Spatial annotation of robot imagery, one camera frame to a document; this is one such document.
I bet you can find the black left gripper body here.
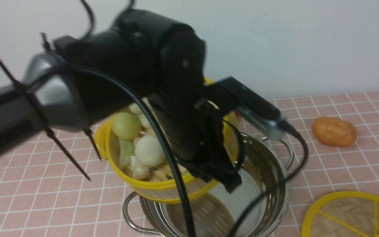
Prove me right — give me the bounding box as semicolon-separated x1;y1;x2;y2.
147;92;233;174

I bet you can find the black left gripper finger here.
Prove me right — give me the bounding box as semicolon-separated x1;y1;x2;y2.
216;162;242;194

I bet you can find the yellow rimmed bamboo steamer basket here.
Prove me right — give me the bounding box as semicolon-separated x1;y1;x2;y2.
94;112;238;204

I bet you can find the yellow rimmed woven steamer lid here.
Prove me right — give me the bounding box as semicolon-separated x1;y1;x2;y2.
300;191;379;237

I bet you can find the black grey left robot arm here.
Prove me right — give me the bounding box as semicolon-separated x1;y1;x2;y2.
0;9;241;192

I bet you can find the stainless steel pot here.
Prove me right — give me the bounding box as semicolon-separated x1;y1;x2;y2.
122;133;294;237

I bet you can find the white round bun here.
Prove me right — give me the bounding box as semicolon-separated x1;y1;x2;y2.
135;135;166;167
128;103;152;129

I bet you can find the white dumpling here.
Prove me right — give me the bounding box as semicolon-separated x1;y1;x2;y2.
130;156;150;180

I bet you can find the pale green round bun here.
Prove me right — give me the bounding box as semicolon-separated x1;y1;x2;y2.
112;112;141;141

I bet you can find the green dumpling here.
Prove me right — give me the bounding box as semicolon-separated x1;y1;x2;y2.
119;139;134;170

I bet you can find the orange brown plastic potato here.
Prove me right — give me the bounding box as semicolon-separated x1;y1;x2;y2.
311;117;358;147

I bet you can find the pink checkered tablecloth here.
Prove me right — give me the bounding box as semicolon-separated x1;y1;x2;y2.
0;92;379;237

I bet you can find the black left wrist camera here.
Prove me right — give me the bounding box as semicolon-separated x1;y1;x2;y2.
206;77;299;141

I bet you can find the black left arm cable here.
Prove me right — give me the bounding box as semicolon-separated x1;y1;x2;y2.
38;0;309;237

